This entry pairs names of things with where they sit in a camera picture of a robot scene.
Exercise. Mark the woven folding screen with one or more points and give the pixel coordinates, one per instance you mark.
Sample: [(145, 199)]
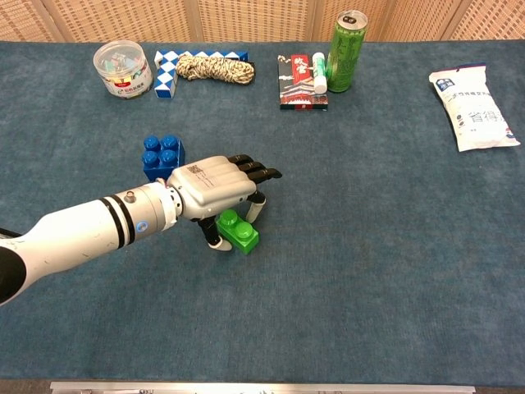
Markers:
[(262, 18)]

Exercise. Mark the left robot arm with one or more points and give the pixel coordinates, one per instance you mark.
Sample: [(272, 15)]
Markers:
[(82, 234)]

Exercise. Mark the blue toy brick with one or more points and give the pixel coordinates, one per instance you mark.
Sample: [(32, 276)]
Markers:
[(162, 158)]

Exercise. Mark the palace print card box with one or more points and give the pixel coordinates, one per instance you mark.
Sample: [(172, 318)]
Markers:
[(301, 86)]

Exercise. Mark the clear jar of binder clips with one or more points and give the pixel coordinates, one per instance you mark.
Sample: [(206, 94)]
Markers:
[(123, 70)]

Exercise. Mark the green drink can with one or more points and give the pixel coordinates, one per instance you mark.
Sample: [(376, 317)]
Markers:
[(344, 53)]

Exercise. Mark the white snack bag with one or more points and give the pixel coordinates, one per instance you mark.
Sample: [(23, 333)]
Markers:
[(471, 111)]

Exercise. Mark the green toy brick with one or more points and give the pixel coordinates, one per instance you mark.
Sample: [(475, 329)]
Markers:
[(238, 232)]

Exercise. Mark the aluminium table edge rail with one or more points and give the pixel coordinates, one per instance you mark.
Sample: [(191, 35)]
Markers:
[(262, 388)]

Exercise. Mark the white green glue stick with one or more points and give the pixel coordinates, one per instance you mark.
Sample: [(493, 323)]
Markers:
[(319, 74)]

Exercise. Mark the blue white snake puzzle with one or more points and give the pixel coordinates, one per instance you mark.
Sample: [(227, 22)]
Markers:
[(172, 70)]

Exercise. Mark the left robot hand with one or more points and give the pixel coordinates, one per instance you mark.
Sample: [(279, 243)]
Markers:
[(213, 184)]

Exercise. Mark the blue felt table mat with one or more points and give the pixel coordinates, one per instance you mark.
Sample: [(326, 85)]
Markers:
[(287, 246)]

